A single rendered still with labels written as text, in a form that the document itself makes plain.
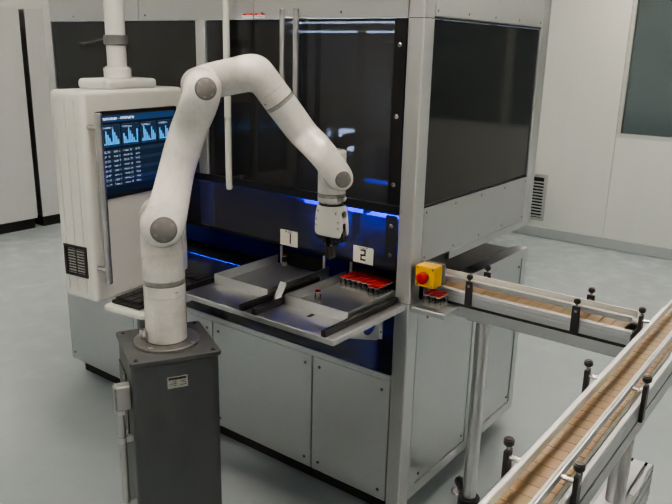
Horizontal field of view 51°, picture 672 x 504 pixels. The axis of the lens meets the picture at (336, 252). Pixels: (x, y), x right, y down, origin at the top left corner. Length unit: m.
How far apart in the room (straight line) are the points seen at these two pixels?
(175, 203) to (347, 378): 1.04
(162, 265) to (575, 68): 5.39
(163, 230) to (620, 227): 5.45
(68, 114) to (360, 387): 1.40
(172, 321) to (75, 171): 0.77
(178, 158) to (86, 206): 0.71
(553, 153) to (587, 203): 0.56
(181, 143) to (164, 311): 0.48
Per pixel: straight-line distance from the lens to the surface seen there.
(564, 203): 7.03
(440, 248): 2.50
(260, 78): 1.98
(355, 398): 2.66
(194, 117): 1.93
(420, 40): 2.25
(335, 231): 2.11
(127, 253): 2.75
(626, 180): 6.83
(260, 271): 2.71
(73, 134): 2.60
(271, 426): 3.02
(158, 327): 2.09
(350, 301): 2.40
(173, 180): 1.97
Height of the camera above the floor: 1.70
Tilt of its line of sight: 16 degrees down
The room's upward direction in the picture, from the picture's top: 1 degrees clockwise
